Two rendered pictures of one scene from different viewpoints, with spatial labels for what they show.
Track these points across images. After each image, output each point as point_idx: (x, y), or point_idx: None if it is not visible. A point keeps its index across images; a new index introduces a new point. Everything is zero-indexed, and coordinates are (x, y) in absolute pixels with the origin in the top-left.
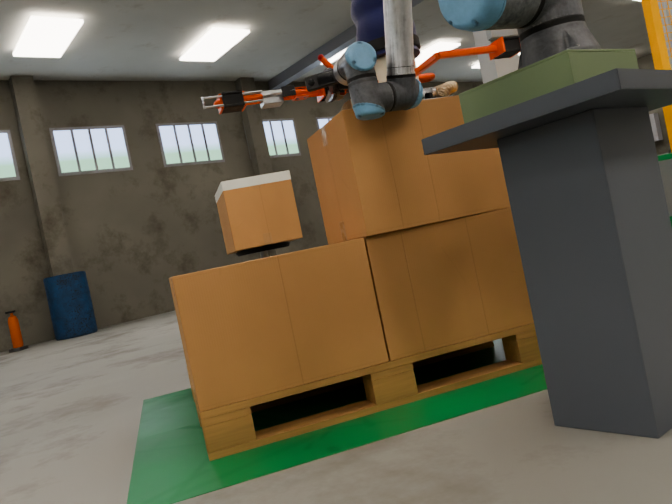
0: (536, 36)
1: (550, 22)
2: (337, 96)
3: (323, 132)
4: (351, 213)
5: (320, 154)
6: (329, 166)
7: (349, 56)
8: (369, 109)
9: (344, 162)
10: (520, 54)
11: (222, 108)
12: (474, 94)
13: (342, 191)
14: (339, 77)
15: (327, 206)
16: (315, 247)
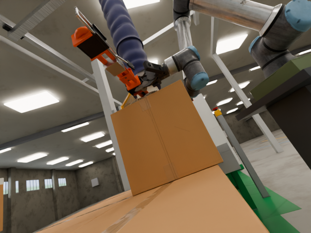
0: (289, 54)
1: (289, 52)
2: (146, 87)
3: (144, 101)
4: (190, 150)
5: (134, 119)
6: (150, 123)
7: (195, 47)
8: (208, 76)
9: (181, 112)
10: (278, 63)
11: (91, 34)
12: (301, 59)
13: (174, 136)
14: (172, 64)
15: (139, 158)
16: (220, 169)
